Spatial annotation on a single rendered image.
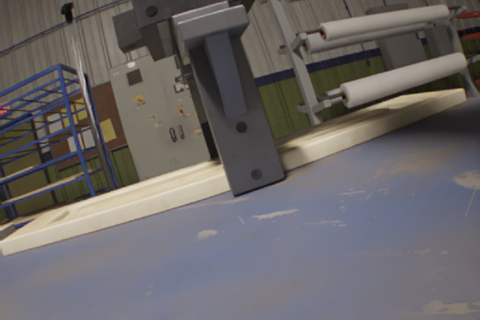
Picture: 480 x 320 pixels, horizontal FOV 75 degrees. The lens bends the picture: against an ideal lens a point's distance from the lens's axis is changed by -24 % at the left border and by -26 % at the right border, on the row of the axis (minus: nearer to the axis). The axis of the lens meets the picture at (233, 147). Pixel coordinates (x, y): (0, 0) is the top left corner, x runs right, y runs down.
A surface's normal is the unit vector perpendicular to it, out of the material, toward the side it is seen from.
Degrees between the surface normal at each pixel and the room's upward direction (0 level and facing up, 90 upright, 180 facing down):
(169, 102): 90
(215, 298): 0
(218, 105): 90
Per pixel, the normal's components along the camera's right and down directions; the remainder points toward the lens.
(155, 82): 0.14, 0.04
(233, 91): 0.23, 0.44
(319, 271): -0.30, -0.95
